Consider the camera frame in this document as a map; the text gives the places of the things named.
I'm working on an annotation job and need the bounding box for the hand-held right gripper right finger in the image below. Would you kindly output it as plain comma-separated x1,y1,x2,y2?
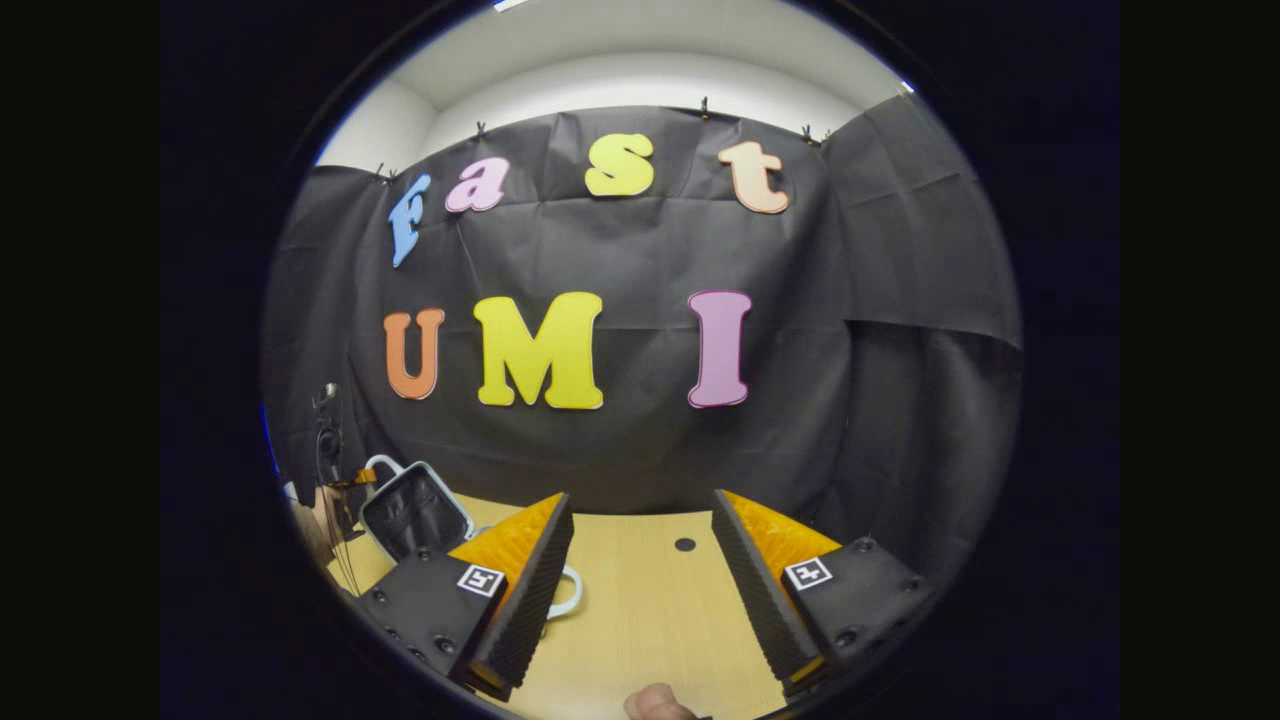
710,488,942,701

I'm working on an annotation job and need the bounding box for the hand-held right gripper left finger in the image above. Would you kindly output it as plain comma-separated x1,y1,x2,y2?
355,490,577,703

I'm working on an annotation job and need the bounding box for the black backdrop cloth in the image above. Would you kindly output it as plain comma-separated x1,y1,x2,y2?
262,92,1024,591

